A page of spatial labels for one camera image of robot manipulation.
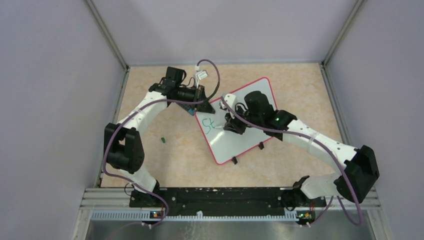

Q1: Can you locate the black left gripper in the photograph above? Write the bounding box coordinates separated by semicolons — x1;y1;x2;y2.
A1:
175;84;216;114

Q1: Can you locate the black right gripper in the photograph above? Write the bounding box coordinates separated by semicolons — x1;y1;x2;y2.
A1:
224;103;263;135

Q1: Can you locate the pink framed whiteboard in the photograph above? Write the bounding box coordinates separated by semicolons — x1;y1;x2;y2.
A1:
194;77;277;165

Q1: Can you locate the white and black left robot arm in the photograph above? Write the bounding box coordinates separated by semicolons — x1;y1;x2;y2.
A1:
103;66;214;207

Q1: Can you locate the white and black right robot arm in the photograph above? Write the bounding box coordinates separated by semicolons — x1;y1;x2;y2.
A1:
219;90;380;206

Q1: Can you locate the black whiteboard foot clip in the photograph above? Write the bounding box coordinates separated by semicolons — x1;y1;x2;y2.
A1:
231;156;238;165
258;142;265;150

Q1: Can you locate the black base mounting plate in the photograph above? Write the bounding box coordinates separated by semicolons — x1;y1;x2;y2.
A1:
129;187;327;217

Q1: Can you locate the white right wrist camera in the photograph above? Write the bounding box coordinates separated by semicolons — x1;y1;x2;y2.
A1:
218;93;238;114

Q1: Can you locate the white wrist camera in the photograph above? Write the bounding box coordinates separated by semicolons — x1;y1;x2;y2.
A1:
218;93;238;114
193;65;208;88

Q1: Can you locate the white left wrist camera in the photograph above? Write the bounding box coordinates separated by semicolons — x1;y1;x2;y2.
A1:
193;65;208;88

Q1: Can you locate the aluminium frame rail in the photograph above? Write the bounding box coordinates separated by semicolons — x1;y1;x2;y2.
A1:
80;187;133;210

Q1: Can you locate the white slotted cable duct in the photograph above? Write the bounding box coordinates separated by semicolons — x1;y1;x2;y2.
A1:
91;210;299;222

